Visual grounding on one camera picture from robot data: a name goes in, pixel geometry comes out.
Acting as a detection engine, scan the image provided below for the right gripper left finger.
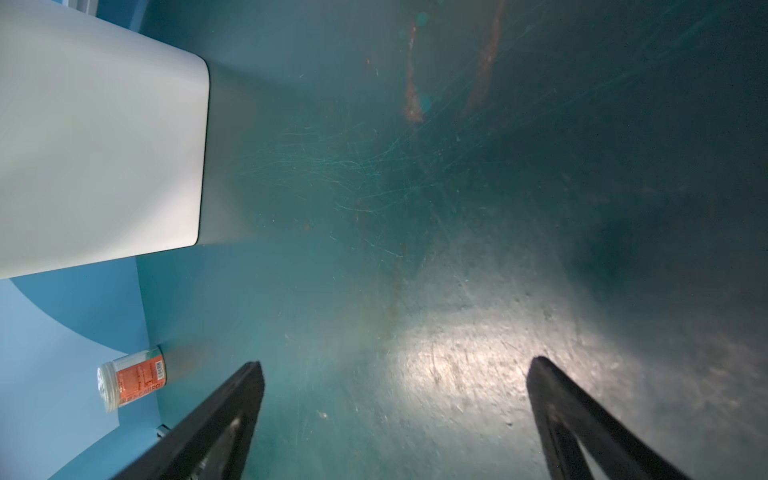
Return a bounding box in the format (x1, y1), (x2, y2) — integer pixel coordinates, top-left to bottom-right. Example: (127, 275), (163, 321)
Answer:
(115, 362), (265, 479)

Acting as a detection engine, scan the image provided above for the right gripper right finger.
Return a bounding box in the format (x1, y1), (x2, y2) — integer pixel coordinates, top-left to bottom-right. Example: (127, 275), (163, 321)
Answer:
(526, 356), (687, 479)

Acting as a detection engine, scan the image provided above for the white plastic trash bin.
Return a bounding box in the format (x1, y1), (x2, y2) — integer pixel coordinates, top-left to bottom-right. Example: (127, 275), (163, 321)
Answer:
(1, 1), (210, 278)

